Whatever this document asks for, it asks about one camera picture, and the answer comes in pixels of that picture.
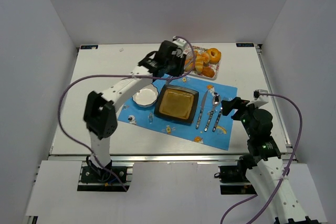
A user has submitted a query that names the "long striped croissant bread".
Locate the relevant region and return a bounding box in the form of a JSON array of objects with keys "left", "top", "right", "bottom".
[{"left": 194, "top": 51, "right": 204, "bottom": 74}]

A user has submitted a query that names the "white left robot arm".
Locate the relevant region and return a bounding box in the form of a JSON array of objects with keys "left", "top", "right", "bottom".
[{"left": 83, "top": 37, "right": 187, "bottom": 174}]

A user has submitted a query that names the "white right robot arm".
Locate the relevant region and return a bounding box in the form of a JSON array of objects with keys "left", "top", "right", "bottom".
[{"left": 222, "top": 91, "right": 318, "bottom": 223}]

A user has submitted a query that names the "orange striped bread roll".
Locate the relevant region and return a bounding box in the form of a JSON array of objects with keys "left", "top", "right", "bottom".
[{"left": 184, "top": 58, "right": 195, "bottom": 72}]

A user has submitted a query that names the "dark brown bread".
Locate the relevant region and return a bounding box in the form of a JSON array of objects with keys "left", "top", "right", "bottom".
[{"left": 201, "top": 67, "right": 215, "bottom": 78}]

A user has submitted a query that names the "floral serving tray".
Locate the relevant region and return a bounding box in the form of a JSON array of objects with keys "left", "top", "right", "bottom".
[{"left": 184, "top": 46, "right": 221, "bottom": 80}]

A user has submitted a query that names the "small orange bun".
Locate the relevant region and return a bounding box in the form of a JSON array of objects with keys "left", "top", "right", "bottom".
[{"left": 201, "top": 52, "right": 211, "bottom": 64}]

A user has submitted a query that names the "black square plate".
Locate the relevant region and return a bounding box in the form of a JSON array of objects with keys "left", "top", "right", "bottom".
[{"left": 154, "top": 84, "right": 199, "bottom": 124}]

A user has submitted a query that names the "white scalloped bowl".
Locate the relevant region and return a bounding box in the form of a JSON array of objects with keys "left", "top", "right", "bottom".
[{"left": 132, "top": 84, "right": 159, "bottom": 108}]

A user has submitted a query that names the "glazed bagel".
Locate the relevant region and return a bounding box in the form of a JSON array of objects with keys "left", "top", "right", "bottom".
[{"left": 206, "top": 48, "right": 222, "bottom": 64}]

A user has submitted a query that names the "right blue corner label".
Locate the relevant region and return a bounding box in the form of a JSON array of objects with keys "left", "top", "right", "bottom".
[{"left": 236, "top": 42, "right": 255, "bottom": 48}]

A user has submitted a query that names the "blue corner label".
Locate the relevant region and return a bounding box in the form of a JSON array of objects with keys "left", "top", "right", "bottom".
[
  {"left": 80, "top": 45, "right": 98, "bottom": 50},
  {"left": 236, "top": 42, "right": 255, "bottom": 48}
]

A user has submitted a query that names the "left blue corner label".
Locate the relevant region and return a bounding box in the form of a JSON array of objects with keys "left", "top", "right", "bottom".
[{"left": 80, "top": 45, "right": 98, "bottom": 50}]

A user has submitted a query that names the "fork patterned handle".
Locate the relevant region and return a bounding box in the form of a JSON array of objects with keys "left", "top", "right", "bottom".
[{"left": 212, "top": 109, "right": 223, "bottom": 132}]

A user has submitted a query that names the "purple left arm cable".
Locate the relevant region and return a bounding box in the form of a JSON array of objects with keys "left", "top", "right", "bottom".
[{"left": 57, "top": 35, "right": 197, "bottom": 192}]

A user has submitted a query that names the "spoon patterned handle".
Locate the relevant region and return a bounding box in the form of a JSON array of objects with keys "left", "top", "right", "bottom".
[{"left": 204, "top": 93, "right": 221, "bottom": 132}]

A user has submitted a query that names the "table knife patterned handle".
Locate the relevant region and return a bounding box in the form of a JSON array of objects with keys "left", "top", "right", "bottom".
[{"left": 195, "top": 91, "right": 208, "bottom": 130}]

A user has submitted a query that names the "aluminium table frame rail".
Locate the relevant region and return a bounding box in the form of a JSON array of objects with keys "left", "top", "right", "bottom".
[{"left": 47, "top": 43, "right": 299, "bottom": 163}]

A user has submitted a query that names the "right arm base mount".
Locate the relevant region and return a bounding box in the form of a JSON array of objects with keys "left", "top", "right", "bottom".
[{"left": 214, "top": 154, "right": 256, "bottom": 195}]

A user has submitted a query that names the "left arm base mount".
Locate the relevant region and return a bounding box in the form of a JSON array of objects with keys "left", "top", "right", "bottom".
[{"left": 77, "top": 156, "right": 130, "bottom": 192}]

